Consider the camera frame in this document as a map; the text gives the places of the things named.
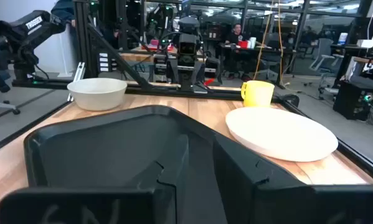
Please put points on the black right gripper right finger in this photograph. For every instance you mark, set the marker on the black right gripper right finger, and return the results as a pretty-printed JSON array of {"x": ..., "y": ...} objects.
[{"x": 282, "y": 205}]

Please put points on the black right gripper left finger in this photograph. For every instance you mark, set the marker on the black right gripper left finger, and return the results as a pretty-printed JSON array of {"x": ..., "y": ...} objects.
[{"x": 96, "y": 205}]

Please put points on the white round plate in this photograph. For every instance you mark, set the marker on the white round plate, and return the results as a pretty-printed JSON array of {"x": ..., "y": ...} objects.
[{"x": 279, "y": 133}]

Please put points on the yellow mug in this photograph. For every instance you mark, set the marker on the yellow mug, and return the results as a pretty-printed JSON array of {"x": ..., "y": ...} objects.
[{"x": 259, "y": 95}]

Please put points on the off-white bowl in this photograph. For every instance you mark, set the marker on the off-white bowl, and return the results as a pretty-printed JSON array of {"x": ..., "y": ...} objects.
[{"x": 96, "y": 96}]

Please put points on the black plastic tray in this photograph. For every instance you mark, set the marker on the black plastic tray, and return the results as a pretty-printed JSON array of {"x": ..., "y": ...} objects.
[{"x": 96, "y": 149}]

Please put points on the wooden workbench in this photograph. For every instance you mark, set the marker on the wooden workbench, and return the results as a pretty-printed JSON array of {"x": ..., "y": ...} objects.
[{"x": 136, "y": 56}]

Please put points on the person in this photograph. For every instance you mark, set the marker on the person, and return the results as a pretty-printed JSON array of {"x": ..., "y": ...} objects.
[
  {"x": 63, "y": 11},
  {"x": 236, "y": 35}
]

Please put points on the red container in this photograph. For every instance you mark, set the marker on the red container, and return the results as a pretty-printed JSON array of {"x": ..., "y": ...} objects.
[{"x": 243, "y": 44}]

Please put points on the white cup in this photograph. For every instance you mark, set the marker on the white cup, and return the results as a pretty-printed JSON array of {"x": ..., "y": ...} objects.
[{"x": 252, "y": 43}]

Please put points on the black office desk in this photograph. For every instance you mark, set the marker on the black office desk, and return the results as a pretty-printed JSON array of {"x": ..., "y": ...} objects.
[{"x": 267, "y": 51}]

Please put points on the black computer tower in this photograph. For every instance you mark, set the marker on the black computer tower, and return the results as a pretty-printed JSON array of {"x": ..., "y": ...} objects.
[{"x": 354, "y": 99}]

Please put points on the white chair base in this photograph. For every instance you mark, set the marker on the white chair base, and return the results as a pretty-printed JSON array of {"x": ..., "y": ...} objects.
[{"x": 5, "y": 106}]

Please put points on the grey office chair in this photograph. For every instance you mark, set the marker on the grey office chair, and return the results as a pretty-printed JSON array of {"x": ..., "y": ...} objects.
[{"x": 324, "y": 53}]

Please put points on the white bottle blue label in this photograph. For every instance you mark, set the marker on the white bottle blue label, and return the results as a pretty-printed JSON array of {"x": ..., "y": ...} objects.
[{"x": 342, "y": 39}]

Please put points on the black aluminium table frame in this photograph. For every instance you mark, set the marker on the black aluminium table frame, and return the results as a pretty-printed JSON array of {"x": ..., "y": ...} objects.
[{"x": 83, "y": 37}]

